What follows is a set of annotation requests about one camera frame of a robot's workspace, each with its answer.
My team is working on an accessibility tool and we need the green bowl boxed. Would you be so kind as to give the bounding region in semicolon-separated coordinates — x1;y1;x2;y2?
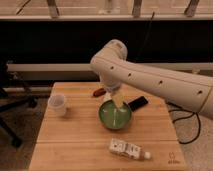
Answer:
98;100;132;130

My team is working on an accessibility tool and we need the black office chair base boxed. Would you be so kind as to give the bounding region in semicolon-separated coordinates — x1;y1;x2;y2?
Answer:
0;61;38;148

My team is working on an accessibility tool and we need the black rectangular device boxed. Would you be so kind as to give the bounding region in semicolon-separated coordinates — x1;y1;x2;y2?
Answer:
128;96;148;111

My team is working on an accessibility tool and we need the white sponge block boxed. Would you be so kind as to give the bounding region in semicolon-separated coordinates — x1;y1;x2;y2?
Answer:
103;93;112;102

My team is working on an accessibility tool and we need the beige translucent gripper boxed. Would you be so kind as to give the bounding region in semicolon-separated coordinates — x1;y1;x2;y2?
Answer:
111;89;124;108

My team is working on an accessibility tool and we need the white ceramic cup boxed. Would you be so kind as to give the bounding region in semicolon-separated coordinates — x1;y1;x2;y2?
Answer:
48;94;67;117

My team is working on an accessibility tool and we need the black hanging cable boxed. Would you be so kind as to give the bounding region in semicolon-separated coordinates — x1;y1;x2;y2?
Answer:
134;11;156;63

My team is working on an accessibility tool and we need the brown sausage toy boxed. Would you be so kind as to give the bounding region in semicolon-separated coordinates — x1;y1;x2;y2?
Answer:
93;88;106;97

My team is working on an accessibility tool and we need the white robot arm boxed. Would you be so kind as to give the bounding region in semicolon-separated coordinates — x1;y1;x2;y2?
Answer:
90;39;213;120

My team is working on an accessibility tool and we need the plastic bottle with label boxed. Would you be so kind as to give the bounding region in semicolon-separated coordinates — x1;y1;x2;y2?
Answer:
109;138;151;160

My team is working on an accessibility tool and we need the black cable on floor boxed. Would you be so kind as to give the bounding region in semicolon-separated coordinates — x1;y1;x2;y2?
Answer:
166;102;202;145

